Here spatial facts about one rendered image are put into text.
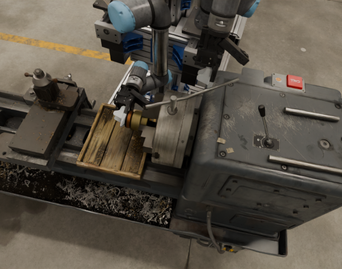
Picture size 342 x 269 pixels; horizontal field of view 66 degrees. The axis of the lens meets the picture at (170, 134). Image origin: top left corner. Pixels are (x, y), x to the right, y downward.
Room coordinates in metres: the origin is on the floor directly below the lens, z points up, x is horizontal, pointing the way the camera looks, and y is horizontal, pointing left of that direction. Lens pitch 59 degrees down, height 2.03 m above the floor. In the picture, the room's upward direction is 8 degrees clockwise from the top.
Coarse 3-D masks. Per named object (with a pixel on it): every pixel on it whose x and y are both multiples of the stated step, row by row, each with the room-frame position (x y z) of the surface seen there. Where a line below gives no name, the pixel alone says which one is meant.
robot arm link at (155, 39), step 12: (156, 0) 0.96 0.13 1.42; (156, 12) 0.92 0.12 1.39; (168, 12) 0.97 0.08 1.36; (156, 24) 0.94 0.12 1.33; (168, 24) 0.96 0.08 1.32; (156, 36) 0.95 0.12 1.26; (168, 36) 0.98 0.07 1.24; (156, 48) 0.95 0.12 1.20; (156, 60) 0.94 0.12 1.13; (156, 72) 0.94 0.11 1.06; (168, 72) 0.98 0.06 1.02; (156, 84) 0.91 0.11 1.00
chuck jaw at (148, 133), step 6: (144, 126) 0.58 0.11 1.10; (138, 132) 0.56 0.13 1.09; (144, 132) 0.55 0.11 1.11; (150, 132) 0.56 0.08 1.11; (144, 138) 0.53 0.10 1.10; (150, 138) 0.53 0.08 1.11; (144, 144) 0.49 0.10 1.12; (150, 144) 0.50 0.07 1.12; (144, 150) 0.48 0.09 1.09; (150, 150) 0.48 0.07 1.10; (156, 156) 0.46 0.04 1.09
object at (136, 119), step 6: (126, 114) 0.62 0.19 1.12; (132, 114) 0.63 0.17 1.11; (138, 114) 0.62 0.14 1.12; (126, 120) 0.60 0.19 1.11; (132, 120) 0.60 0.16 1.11; (138, 120) 0.60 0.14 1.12; (144, 120) 0.61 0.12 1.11; (126, 126) 0.58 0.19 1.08; (132, 126) 0.58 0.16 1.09; (138, 126) 0.58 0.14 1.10
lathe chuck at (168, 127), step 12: (168, 96) 0.65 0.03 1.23; (180, 96) 0.67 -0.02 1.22; (180, 108) 0.60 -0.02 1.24; (168, 120) 0.55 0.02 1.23; (180, 120) 0.55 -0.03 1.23; (156, 132) 0.51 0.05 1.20; (168, 132) 0.51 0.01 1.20; (156, 144) 0.48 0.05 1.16; (168, 144) 0.48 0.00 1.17; (168, 156) 0.45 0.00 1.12
